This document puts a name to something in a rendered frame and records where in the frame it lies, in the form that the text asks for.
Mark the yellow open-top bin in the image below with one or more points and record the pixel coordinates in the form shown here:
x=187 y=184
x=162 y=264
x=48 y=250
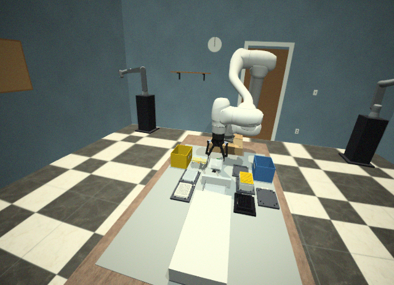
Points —
x=181 y=156

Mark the blue bin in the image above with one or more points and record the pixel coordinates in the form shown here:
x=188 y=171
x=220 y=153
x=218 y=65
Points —
x=263 y=174

